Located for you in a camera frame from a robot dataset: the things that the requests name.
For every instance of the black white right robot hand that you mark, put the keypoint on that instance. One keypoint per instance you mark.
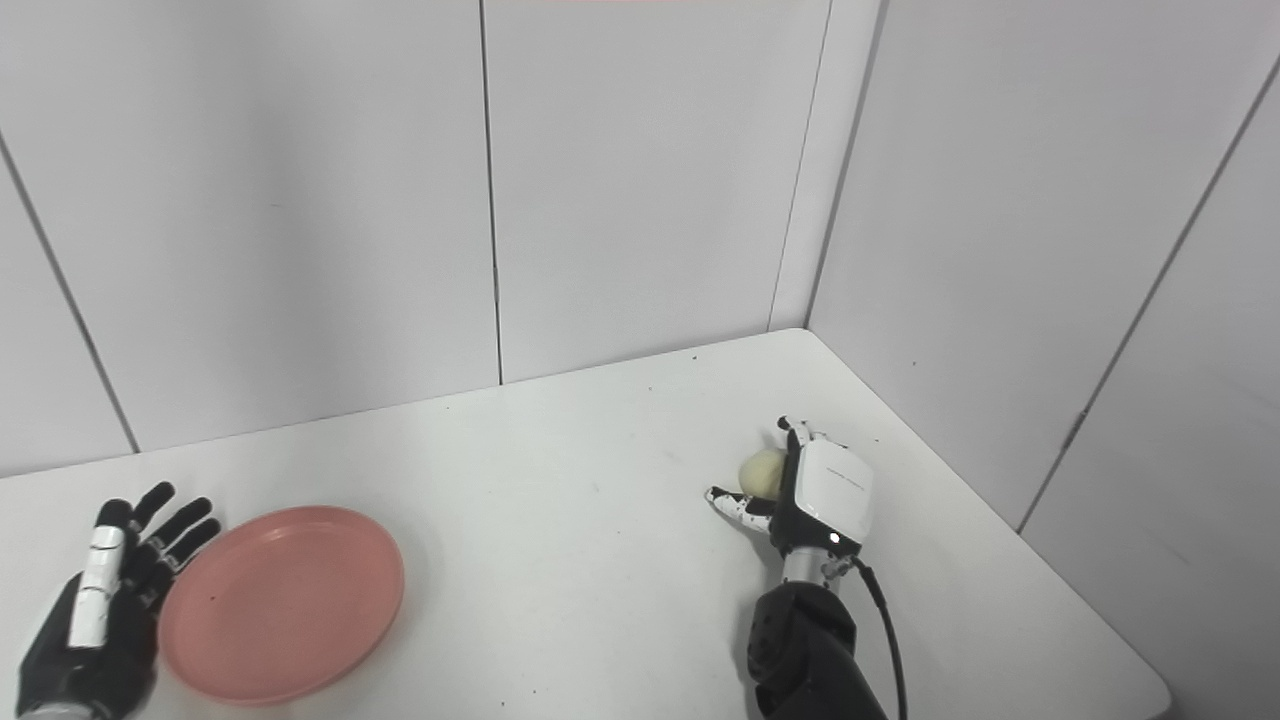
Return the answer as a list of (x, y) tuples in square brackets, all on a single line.
[(830, 495)]

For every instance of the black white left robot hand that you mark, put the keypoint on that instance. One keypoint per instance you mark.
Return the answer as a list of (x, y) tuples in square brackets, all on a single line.
[(95, 640)]

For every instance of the cream steamed bun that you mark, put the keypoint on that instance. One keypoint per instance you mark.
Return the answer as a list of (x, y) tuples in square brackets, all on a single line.
[(762, 470)]

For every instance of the pink round plate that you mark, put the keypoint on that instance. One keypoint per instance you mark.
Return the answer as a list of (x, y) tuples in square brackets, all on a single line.
[(285, 605)]

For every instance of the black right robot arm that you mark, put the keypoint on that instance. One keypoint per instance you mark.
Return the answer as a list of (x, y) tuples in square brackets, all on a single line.
[(805, 650)]

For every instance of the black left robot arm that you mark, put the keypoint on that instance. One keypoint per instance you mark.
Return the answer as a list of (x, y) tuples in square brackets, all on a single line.
[(50, 713)]

